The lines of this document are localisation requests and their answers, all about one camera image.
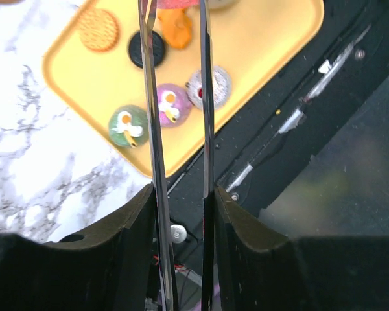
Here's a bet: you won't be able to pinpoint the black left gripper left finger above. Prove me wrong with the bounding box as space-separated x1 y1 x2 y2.
0 185 155 310

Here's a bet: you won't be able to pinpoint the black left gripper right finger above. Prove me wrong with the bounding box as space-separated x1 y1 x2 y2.
215 187 389 310

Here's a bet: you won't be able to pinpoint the purple snowball cake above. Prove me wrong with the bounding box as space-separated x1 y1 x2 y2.
157 83 192 128

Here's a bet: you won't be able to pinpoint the metal serving tongs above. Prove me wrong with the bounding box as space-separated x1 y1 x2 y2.
138 1 215 310

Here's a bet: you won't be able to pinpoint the grey snowball cake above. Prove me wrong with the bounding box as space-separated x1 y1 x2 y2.
185 65 231 110

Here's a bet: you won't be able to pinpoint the pink snowball cake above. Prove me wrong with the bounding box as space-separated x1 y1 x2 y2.
156 0 200 10

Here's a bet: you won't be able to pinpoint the green snowball cake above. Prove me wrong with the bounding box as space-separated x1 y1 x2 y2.
108 105 148 148

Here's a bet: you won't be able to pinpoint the black sandwich cookie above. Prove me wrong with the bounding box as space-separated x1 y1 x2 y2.
128 31 166 69

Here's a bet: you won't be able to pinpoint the round orange biscuit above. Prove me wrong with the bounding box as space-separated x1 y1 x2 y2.
78 8 119 52

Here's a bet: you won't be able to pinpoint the orange fish cookie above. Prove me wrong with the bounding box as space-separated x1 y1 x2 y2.
158 8 193 50

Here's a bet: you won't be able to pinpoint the blue frosted donut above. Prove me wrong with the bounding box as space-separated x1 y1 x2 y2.
207 0 237 10

